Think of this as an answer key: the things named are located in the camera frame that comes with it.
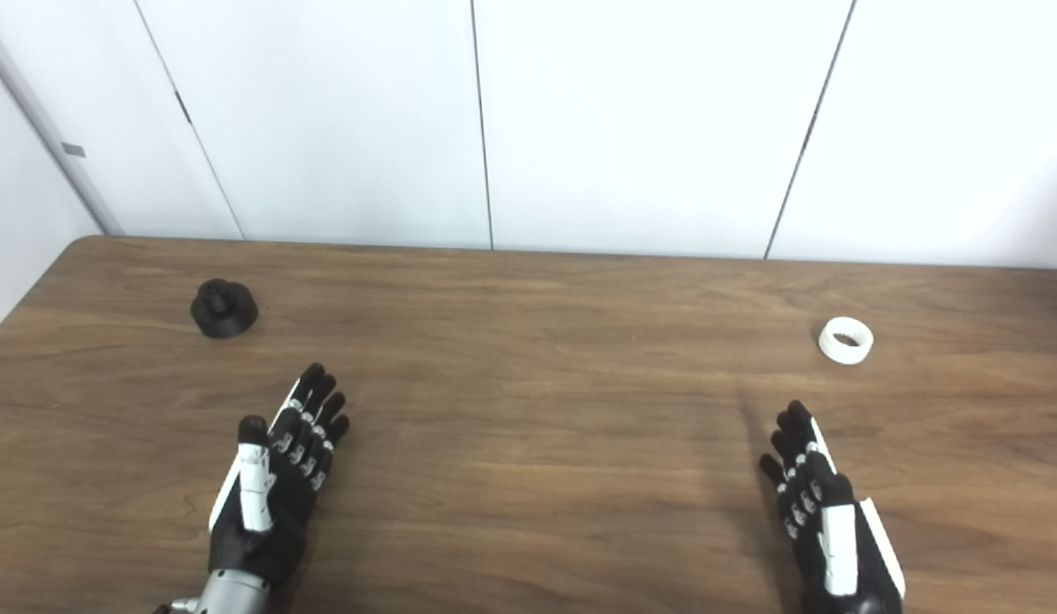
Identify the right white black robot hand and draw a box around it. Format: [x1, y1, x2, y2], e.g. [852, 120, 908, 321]
[759, 399, 907, 614]

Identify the round black part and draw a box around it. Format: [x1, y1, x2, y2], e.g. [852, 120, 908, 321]
[190, 278, 259, 339]

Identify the grey wall corner trim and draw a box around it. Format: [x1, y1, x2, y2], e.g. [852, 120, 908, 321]
[0, 15, 125, 237]

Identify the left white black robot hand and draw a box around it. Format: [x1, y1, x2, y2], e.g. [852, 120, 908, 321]
[207, 362, 352, 591]

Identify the white ring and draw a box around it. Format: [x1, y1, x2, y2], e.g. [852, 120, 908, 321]
[817, 316, 875, 366]

